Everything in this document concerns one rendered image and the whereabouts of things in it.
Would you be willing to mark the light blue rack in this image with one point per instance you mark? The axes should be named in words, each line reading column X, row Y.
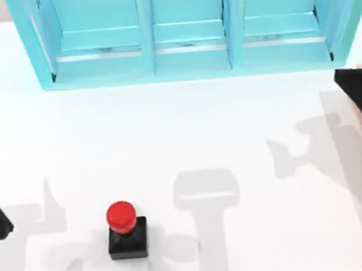
column 191, row 62

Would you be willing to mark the black bottle with red cap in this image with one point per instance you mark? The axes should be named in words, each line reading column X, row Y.
column 128, row 240

